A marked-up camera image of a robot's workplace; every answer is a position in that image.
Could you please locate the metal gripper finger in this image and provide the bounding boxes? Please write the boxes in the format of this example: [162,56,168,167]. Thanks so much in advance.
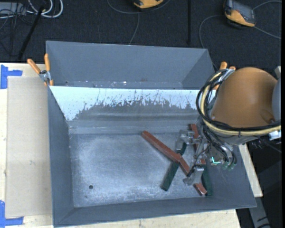
[179,130,203,150]
[182,164,205,186]

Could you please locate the grey metal bin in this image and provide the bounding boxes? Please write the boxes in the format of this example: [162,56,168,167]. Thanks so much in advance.
[45,40,257,228]

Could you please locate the dark green flat block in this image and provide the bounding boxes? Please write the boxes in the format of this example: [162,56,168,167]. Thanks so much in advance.
[201,164,214,197]
[161,142,188,191]

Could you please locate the red-brown flat block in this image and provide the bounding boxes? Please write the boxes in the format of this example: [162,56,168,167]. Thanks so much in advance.
[141,130,191,176]

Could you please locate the pale wood flat board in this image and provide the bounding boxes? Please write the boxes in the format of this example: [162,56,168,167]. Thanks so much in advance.
[4,76,53,219]

